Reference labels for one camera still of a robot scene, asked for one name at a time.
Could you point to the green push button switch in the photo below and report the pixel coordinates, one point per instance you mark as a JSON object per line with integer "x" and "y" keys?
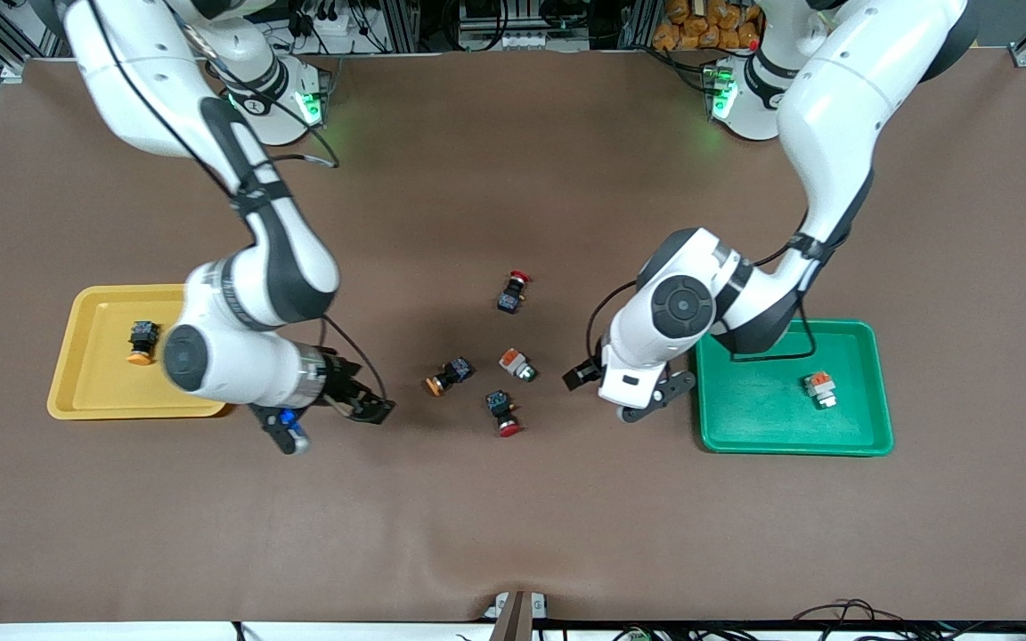
{"x": 513, "y": 361}

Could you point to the grey metal mounting bracket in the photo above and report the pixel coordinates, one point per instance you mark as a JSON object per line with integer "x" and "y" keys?
{"x": 517, "y": 614}

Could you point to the pile of orange objects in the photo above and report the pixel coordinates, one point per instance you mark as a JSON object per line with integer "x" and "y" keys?
{"x": 700, "y": 22}

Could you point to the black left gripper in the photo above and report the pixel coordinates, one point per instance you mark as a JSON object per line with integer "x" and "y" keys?
{"x": 581, "y": 375}

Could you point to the green plastic tray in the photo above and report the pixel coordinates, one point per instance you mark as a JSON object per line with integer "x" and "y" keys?
{"x": 762, "y": 418}

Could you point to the yellow plastic tray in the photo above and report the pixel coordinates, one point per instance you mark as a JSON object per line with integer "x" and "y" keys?
{"x": 103, "y": 383}

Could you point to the brown table mat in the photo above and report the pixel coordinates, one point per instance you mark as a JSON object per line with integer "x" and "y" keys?
{"x": 513, "y": 516}

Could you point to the red push button switch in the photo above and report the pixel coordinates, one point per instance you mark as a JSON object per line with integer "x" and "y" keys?
{"x": 509, "y": 298}
{"x": 500, "y": 405}

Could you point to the orange grey switch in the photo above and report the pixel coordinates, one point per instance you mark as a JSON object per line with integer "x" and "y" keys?
{"x": 820, "y": 385}

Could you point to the yellow push button switch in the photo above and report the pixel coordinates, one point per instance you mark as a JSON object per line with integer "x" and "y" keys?
{"x": 143, "y": 334}
{"x": 458, "y": 368}

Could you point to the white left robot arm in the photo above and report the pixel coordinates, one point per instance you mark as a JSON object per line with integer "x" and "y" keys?
{"x": 851, "y": 107}

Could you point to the white power strip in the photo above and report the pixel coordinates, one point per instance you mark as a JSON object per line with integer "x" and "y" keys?
{"x": 332, "y": 22}

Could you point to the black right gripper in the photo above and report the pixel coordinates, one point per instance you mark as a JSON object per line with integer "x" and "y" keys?
{"x": 340, "y": 378}

